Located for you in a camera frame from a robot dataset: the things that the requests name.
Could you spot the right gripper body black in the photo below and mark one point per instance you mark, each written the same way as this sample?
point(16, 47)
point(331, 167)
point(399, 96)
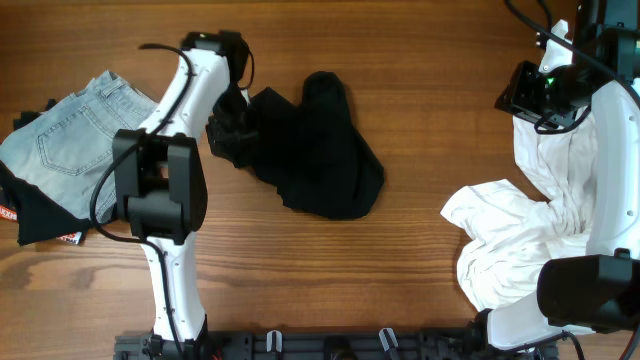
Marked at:
point(531, 94)

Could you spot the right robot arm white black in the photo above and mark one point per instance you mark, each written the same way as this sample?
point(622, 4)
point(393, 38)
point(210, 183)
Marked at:
point(597, 292)

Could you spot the black polo shirt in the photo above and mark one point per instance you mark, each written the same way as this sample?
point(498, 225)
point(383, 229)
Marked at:
point(311, 151)

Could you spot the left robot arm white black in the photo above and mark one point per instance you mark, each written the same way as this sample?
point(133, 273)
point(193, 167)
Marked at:
point(161, 191)

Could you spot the black folded shirt under jeans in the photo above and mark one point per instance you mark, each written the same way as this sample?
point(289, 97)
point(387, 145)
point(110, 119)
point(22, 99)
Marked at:
point(39, 217)

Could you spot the light blue folded jeans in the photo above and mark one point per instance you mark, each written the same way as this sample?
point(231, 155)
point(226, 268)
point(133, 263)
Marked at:
point(66, 150)

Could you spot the white crumpled shirt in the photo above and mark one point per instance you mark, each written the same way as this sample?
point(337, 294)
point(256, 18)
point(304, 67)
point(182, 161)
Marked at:
point(512, 236)

